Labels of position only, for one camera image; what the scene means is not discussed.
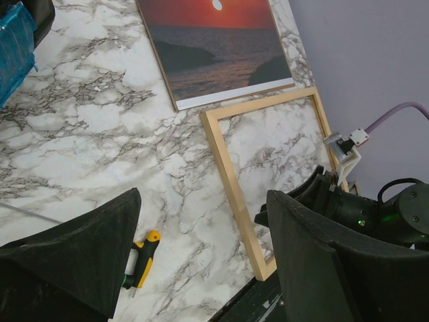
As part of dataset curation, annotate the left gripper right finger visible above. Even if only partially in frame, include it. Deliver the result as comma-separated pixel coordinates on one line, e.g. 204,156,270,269
266,190,428,321

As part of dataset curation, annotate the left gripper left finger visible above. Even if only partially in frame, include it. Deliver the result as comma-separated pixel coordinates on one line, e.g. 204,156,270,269
1,188,141,321

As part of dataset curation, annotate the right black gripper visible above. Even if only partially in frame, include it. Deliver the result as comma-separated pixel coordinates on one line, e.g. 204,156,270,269
253,164,343,229

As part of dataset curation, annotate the green black screwdriver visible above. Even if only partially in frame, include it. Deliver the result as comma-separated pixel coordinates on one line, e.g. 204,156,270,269
122,249,138,299

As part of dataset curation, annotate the wooden picture frame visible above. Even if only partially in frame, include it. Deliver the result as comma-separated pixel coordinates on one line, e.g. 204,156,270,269
200,87,331,281

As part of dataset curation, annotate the sunset photo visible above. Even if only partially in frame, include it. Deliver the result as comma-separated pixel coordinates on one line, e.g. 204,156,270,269
137,1,295,111

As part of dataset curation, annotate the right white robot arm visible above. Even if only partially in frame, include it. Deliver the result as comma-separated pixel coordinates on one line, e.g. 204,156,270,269
255,166,428,270

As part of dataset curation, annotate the yellow black hex key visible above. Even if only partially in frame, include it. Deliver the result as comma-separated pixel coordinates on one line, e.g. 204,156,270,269
122,230,161,292

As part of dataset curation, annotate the black plastic toolbox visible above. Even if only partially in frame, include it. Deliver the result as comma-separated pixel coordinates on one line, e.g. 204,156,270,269
0,0,56,108

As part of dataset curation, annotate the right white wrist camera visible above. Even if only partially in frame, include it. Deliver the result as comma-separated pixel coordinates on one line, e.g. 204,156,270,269
324,128,369,186

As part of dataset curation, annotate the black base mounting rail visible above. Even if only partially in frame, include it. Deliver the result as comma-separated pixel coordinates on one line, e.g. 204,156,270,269
210,272,287,322

